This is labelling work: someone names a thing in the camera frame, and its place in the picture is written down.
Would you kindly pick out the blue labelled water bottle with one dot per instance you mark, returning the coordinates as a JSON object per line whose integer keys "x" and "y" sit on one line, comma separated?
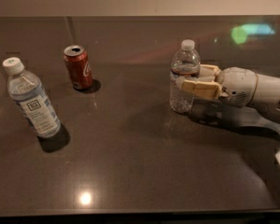
{"x": 26, "y": 90}

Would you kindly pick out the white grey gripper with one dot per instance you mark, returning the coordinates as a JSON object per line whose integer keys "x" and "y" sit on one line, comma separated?
{"x": 238, "y": 84}

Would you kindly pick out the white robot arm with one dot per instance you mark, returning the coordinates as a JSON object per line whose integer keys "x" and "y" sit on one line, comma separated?
{"x": 262, "y": 111}

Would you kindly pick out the red soda can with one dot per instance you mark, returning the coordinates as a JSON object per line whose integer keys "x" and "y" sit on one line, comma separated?
{"x": 78, "y": 66}

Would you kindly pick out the clear crinkled water bottle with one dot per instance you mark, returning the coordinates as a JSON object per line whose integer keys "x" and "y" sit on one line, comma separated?
{"x": 185, "y": 65}

